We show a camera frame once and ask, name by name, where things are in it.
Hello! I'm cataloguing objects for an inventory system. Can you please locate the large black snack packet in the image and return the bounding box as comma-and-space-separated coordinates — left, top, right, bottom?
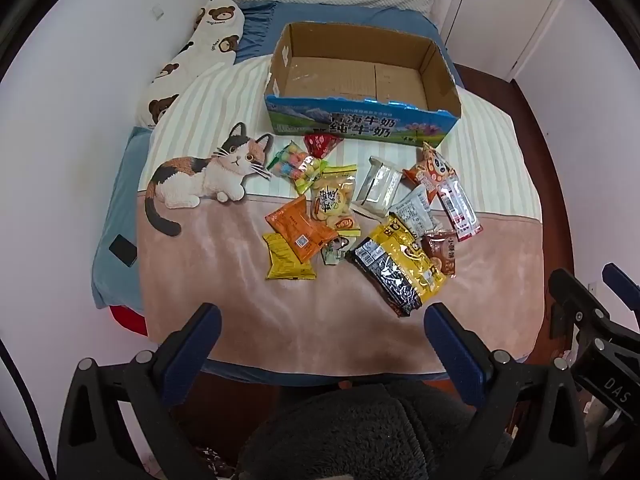
346, 237, 426, 318

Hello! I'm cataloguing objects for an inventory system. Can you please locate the dark fuzzy garment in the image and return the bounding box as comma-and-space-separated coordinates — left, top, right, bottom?
235, 379, 516, 480

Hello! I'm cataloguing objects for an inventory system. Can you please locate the black phone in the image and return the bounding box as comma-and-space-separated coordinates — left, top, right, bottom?
108, 234, 138, 267

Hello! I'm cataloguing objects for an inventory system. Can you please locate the cardboard box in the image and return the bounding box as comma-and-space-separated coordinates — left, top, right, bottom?
263, 22, 462, 148

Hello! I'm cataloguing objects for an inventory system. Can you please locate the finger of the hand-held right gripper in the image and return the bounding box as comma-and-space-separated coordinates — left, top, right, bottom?
602, 262, 640, 306
548, 269, 626, 361

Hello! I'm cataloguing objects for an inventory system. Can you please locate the black cable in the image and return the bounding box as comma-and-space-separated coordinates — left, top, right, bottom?
0, 340, 51, 480

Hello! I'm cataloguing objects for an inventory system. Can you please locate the red cloth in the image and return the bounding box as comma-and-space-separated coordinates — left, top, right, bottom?
108, 305, 148, 336

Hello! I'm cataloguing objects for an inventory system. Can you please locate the brown snack packet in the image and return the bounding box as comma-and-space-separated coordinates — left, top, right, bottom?
421, 230, 460, 278

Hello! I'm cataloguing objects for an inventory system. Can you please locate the large yellow snack packet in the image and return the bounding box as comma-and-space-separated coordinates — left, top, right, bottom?
370, 212, 448, 306

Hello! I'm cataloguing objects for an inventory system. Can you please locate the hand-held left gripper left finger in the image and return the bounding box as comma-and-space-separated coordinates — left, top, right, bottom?
56, 302, 223, 480

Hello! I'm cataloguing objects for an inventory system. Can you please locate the blue bed sheet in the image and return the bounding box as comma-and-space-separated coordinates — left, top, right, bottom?
90, 0, 453, 386

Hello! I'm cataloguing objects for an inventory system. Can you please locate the colourful candy ball bag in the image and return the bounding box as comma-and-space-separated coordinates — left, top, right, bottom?
266, 141, 328, 196

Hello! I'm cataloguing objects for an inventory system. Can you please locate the white door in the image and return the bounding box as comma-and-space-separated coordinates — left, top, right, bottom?
442, 0, 568, 81

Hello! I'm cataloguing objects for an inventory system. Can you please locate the small yellow snack packet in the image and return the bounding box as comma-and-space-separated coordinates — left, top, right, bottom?
262, 232, 318, 281

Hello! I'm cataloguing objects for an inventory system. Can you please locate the white silver snack packet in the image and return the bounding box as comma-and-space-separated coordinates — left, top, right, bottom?
351, 156, 404, 220

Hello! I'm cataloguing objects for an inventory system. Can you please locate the clear yellow biscuit bag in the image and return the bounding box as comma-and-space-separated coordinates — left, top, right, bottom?
311, 164, 362, 236

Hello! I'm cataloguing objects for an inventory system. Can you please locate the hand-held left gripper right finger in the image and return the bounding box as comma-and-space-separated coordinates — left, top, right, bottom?
424, 302, 591, 480

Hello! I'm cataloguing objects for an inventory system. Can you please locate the small green snack packet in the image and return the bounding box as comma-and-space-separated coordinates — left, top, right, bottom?
320, 234, 357, 266

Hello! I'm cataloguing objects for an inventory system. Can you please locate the red white long packet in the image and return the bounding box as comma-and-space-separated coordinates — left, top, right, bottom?
436, 170, 484, 243

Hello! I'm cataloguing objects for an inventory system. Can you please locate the white grey snack packet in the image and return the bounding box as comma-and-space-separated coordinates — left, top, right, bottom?
389, 184, 443, 238

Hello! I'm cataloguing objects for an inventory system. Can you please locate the red triangular snack packet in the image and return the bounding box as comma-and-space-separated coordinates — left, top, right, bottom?
304, 132, 346, 160

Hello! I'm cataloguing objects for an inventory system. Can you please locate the bear print long pillow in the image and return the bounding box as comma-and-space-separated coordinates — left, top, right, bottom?
134, 0, 246, 128

